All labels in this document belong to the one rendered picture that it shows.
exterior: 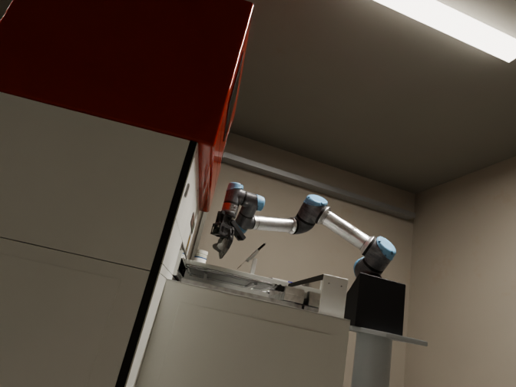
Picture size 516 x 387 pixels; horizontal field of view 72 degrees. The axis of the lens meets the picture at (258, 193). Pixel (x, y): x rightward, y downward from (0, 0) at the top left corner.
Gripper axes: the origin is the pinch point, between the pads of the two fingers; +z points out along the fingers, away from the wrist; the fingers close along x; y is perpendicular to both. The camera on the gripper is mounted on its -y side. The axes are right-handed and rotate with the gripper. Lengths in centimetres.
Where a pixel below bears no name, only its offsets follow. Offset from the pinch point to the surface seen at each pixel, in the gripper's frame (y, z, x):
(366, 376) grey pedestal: -60, 37, 41
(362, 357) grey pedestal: -60, 29, 39
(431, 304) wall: -311, -30, -44
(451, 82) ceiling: -137, -171, 41
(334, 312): -15, 16, 55
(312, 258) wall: -208, -53, -132
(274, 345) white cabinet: 6, 30, 49
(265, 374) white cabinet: 7, 39, 48
